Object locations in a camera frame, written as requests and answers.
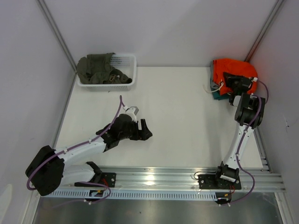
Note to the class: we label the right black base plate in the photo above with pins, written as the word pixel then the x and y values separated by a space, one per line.
pixel 211 180

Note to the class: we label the grey folded shorts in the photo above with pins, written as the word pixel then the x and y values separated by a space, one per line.
pixel 213 84

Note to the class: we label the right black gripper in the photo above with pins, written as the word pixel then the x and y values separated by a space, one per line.
pixel 229 78

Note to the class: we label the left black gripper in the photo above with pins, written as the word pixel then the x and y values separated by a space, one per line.
pixel 143 134

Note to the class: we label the teal folded shorts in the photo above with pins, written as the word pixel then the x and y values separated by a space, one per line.
pixel 217 96

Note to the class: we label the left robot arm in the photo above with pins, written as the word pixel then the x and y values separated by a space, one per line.
pixel 52 168

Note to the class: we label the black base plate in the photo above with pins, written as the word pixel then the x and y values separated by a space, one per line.
pixel 211 180
pixel 107 179

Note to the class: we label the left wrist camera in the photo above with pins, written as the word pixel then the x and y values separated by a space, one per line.
pixel 132 112

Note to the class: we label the aluminium mounting rail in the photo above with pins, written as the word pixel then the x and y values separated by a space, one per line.
pixel 182 179

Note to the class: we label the slotted cable duct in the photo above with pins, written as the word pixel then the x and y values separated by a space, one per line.
pixel 135 194

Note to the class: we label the white plastic basket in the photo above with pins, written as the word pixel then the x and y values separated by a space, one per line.
pixel 124 62

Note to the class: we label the orange shorts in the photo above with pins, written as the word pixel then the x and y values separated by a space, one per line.
pixel 231 66

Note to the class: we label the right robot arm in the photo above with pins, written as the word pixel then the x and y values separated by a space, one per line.
pixel 248 115

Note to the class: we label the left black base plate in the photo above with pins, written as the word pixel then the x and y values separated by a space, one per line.
pixel 107 179

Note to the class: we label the olive green shorts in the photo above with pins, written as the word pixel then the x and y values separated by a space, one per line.
pixel 96 69

